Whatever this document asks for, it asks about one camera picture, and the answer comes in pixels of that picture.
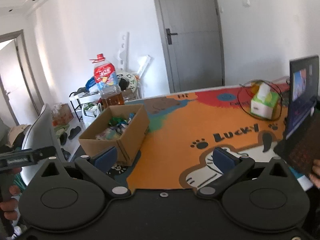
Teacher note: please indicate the dark slippers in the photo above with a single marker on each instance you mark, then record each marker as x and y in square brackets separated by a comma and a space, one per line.
[73, 132]

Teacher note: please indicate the white wall switch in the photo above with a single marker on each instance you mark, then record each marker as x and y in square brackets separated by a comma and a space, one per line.
[246, 2]

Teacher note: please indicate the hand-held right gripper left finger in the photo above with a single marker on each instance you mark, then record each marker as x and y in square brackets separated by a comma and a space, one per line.
[107, 158]

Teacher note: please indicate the black shoe rack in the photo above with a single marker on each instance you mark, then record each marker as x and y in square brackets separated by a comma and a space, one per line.
[75, 102]

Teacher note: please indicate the large bottle with red cap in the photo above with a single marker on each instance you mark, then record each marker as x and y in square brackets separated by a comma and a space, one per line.
[107, 80]

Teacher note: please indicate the brown cardboard box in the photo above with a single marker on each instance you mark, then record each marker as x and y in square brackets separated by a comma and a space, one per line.
[130, 140]

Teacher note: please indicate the grey side door frame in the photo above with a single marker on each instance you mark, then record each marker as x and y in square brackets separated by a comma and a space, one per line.
[27, 80]

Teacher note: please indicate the grey door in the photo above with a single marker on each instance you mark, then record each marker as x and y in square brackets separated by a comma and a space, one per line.
[192, 37]

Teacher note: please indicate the yellow box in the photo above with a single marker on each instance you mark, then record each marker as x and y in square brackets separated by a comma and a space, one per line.
[253, 88]

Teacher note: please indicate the cardboard box with goods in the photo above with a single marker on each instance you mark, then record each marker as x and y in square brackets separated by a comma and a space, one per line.
[62, 113]

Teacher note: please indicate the white foam piece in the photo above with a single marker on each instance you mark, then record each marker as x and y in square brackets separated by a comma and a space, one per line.
[143, 65]

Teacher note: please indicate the colourful printed table mat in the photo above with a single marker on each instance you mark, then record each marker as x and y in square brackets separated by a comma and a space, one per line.
[190, 120]

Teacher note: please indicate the black laptop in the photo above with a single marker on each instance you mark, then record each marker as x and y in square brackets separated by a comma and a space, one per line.
[300, 100]

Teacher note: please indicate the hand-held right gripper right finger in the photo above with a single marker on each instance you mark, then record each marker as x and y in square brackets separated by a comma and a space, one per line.
[223, 160]

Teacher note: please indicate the green snack packet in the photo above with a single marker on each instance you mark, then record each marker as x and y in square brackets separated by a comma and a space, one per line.
[114, 121]

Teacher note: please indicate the green white tissue box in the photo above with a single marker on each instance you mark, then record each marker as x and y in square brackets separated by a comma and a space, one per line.
[262, 107]

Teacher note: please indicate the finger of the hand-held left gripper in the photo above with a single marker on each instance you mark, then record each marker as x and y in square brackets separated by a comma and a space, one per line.
[25, 156]

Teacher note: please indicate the blue bag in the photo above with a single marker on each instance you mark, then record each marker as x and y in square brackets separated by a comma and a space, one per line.
[90, 83]

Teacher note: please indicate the white plastic bag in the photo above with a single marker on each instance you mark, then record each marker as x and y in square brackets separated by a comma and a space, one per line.
[91, 115]

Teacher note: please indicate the grey chair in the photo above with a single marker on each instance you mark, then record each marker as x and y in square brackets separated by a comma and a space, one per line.
[40, 130]

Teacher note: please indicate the beige cap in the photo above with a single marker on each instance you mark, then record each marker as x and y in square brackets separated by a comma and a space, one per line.
[17, 132]

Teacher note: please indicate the tall white foam board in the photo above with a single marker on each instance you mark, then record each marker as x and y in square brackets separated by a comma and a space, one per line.
[123, 52]

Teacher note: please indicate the person's left hand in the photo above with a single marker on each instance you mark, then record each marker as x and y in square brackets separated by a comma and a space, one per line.
[10, 210]

